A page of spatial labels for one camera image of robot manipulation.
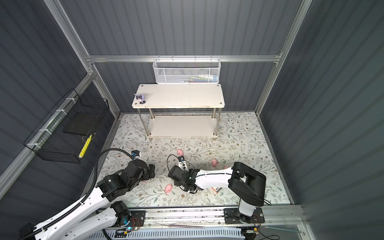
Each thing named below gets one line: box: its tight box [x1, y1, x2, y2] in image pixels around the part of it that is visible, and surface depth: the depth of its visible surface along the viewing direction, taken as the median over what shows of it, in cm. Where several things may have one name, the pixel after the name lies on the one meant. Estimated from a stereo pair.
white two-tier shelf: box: [132, 83, 225, 138], surface depth 91 cm
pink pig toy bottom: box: [165, 183, 173, 194], surface depth 84 cm
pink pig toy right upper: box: [211, 159, 219, 167], surface depth 93 cm
